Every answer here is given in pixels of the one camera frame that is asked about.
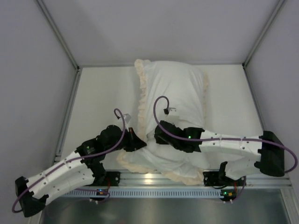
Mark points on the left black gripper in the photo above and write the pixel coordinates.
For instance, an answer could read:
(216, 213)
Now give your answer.
(131, 140)

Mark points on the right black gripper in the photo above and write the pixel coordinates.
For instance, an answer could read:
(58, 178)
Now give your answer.
(160, 133)

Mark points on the grey cream-ruffled pillowcase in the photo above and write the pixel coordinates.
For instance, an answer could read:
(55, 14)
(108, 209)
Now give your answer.
(185, 87)

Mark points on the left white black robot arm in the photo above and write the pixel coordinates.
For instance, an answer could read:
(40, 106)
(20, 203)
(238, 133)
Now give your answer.
(82, 167)

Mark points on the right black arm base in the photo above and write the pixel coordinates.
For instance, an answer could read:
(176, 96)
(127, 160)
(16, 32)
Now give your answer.
(211, 179)

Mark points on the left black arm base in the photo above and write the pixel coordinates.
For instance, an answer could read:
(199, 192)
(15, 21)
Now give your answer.
(112, 179)

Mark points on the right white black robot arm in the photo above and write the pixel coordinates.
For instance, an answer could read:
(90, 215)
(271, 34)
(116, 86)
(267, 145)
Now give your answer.
(259, 154)

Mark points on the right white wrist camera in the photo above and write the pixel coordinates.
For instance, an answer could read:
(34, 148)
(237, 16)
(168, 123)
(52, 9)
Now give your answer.
(172, 115)

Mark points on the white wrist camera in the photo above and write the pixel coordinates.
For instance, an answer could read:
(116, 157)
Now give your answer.
(172, 115)
(127, 119)

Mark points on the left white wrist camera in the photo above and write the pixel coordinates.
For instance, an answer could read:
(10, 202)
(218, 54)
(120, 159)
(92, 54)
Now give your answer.
(127, 119)

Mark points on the aluminium mounting rail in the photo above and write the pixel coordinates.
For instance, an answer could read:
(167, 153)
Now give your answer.
(157, 180)

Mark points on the slotted grey cable duct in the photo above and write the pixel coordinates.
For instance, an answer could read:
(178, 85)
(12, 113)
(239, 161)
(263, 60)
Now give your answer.
(171, 193)

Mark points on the left aluminium frame post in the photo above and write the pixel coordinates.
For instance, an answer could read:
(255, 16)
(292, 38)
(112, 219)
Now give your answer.
(47, 15)

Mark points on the aluminium frame post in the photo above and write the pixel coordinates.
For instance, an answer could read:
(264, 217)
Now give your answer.
(47, 15)
(267, 25)

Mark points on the right aluminium frame post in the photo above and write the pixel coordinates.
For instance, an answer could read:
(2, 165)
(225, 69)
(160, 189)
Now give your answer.
(267, 25)

